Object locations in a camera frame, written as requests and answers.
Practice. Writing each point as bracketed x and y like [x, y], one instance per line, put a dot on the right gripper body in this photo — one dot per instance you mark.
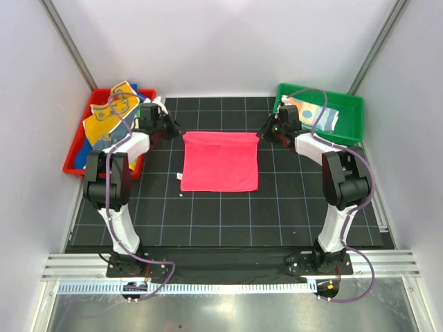
[279, 129]

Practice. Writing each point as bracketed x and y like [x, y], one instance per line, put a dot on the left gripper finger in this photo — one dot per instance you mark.
[174, 129]
[161, 140]

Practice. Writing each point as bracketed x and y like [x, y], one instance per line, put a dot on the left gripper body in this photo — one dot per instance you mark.
[163, 125]

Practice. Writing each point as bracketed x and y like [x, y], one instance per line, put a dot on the polka dot striped towel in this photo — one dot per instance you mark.
[310, 114]

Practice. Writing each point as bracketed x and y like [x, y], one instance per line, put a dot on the pink towel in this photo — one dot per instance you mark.
[220, 162]

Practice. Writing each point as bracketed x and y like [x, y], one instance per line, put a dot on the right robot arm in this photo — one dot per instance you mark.
[347, 182]

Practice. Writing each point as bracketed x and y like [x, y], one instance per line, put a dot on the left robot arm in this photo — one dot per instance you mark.
[108, 185]

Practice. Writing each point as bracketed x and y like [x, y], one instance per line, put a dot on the green towel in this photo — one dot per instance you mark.
[138, 112]

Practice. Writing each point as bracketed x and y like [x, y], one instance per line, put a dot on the yellow and blue towel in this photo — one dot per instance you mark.
[109, 122]

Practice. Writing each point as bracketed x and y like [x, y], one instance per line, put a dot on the red plastic bin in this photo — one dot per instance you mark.
[98, 96]

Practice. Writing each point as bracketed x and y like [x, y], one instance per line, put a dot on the green plastic bin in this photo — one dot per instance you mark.
[349, 129]

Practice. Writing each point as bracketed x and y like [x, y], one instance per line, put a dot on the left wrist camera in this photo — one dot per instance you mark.
[160, 101]

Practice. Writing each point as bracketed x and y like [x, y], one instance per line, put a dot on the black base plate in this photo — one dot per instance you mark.
[231, 265]

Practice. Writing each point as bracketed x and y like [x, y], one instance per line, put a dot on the left aluminium corner post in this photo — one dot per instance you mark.
[66, 38]

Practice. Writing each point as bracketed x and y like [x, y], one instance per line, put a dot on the aluminium corner post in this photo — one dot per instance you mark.
[66, 38]
[380, 41]

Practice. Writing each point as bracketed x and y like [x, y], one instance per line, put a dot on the right aluminium corner post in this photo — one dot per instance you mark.
[380, 41]

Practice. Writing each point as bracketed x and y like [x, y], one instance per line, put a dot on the slotted cable duct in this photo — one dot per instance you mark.
[127, 287]

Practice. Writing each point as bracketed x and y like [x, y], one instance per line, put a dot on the aluminium frame rail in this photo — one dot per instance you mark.
[386, 263]

